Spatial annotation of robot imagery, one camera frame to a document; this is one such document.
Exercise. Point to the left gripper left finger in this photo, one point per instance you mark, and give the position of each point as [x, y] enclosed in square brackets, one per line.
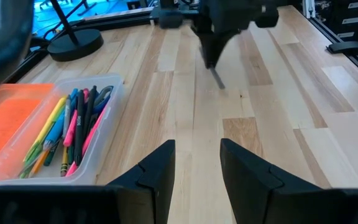
[154, 186]

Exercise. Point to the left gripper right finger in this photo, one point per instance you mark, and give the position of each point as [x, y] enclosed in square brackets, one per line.
[247, 186]

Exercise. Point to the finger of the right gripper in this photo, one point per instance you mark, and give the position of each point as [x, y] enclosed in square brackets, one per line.
[206, 43]
[222, 40]

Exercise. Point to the grey ballpoint pen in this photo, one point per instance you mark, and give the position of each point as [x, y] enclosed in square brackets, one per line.
[217, 77]

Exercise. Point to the black pen with scale print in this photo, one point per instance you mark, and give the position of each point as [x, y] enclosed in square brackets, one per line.
[79, 130]

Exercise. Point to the black clip pen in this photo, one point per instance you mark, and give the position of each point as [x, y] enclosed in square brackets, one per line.
[89, 109]

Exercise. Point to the yellow highlighter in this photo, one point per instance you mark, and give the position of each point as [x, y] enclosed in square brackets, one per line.
[50, 119]

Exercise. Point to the green pen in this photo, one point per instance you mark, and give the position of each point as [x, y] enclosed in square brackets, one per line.
[34, 152]

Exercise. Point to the white globe lamp black base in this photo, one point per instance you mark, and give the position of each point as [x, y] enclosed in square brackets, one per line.
[76, 46]

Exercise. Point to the black drawer cabinet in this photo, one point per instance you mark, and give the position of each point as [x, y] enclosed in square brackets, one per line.
[356, 18]

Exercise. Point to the black frame bracket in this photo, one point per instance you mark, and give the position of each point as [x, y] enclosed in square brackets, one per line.
[350, 49]

